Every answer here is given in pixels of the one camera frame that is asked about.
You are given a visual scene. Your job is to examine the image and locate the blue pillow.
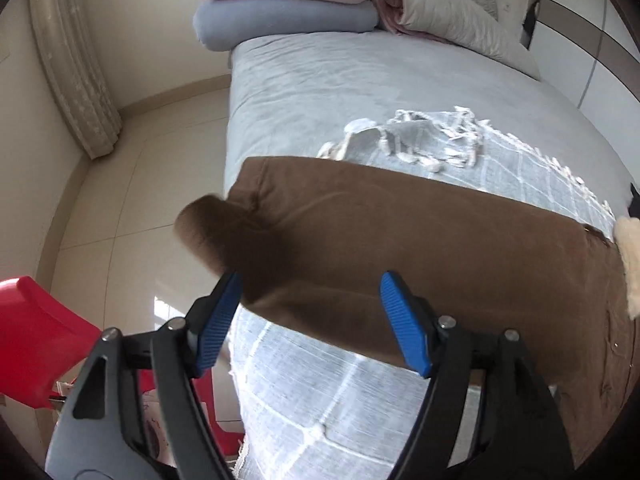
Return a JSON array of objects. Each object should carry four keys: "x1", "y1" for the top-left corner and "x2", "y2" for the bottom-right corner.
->
[{"x1": 192, "y1": 0, "x2": 381, "y2": 52}]

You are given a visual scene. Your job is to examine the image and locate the brown coat with fur collar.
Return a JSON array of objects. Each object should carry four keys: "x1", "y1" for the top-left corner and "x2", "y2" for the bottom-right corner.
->
[{"x1": 174, "y1": 156, "x2": 640, "y2": 471}]

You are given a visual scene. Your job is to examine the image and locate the cream curtain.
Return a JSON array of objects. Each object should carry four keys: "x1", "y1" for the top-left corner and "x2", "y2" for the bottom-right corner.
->
[{"x1": 27, "y1": 0, "x2": 123, "y2": 161}]

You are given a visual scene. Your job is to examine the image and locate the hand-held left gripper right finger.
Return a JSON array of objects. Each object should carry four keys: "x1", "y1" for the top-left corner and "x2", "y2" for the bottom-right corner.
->
[{"x1": 380, "y1": 271, "x2": 576, "y2": 480}]

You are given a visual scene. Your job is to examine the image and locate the grey checked fringed blanket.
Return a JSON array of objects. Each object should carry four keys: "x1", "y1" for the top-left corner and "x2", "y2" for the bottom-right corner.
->
[{"x1": 227, "y1": 105, "x2": 617, "y2": 480}]

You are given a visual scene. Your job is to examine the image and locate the red plastic chair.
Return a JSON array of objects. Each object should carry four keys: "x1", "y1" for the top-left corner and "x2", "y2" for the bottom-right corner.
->
[{"x1": 0, "y1": 276, "x2": 246, "y2": 457}]

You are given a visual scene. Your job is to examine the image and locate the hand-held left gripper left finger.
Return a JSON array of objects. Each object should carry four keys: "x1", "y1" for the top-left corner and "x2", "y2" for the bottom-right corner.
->
[{"x1": 45, "y1": 271, "x2": 244, "y2": 480}]

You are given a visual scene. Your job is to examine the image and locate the folded beige pink quilt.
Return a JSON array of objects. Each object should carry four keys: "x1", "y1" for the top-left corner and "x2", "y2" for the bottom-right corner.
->
[{"x1": 375, "y1": 0, "x2": 543, "y2": 81}]

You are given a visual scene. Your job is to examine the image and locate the white and brown wardrobe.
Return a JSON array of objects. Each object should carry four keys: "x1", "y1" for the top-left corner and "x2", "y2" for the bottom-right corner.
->
[{"x1": 520, "y1": 0, "x2": 640, "y2": 161}]

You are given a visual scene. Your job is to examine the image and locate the bed with grey sheet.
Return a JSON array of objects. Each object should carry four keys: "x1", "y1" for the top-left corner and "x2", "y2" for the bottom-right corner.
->
[{"x1": 222, "y1": 30, "x2": 640, "y2": 226}]

